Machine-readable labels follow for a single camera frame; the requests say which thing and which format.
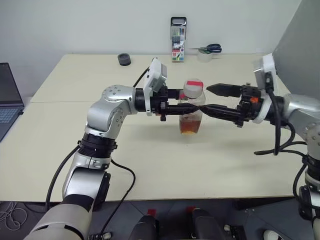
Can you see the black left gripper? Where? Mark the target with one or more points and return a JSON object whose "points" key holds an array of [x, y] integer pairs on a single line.
{"points": [[160, 102]]}

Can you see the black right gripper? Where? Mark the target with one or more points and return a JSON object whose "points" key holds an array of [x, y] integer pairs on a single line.
{"points": [[248, 107]]}

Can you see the white bottle cap red tape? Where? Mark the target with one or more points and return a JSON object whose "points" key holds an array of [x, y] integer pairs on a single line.
{"points": [[193, 88]]}

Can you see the clear bottle with brown drink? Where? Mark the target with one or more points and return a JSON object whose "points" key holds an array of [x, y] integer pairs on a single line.
{"points": [[191, 125]]}

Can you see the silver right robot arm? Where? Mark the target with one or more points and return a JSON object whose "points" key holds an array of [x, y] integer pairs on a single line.
{"points": [[300, 110]]}

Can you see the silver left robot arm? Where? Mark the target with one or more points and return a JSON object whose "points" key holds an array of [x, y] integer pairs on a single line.
{"points": [[110, 112]]}

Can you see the clear adhesive tape roll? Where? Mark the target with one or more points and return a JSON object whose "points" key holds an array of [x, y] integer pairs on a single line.
{"points": [[205, 57]]}

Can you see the marker pen set box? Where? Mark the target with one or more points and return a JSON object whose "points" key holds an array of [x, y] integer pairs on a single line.
{"points": [[178, 42]]}

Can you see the black round cap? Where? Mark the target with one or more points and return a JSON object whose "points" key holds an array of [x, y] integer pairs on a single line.
{"points": [[124, 60]]}

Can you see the grey partition panel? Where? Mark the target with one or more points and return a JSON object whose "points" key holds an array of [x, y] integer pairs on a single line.
{"points": [[300, 37]]}

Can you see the red tag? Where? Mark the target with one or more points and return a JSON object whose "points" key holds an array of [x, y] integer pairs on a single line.
{"points": [[191, 209], [151, 212]]}

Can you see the dark rounded shape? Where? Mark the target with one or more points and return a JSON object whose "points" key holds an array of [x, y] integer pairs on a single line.
{"points": [[145, 228], [206, 225]]}

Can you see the black box with white knob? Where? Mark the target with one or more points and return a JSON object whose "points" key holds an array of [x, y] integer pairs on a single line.
{"points": [[100, 236], [233, 232]]}

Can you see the white rounded object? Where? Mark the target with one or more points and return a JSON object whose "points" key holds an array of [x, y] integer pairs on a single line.
{"points": [[270, 235]]}

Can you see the dark grey laptop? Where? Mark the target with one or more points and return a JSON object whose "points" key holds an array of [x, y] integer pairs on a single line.
{"points": [[8, 100]]}

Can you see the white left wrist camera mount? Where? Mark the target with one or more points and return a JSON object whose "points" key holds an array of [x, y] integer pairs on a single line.
{"points": [[156, 72]]}

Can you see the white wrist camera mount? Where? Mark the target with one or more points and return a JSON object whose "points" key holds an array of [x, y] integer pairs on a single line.
{"points": [[265, 67], [156, 72]]}

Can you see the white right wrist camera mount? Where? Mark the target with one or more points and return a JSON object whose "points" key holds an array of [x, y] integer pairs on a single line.
{"points": [[265, 67]]}

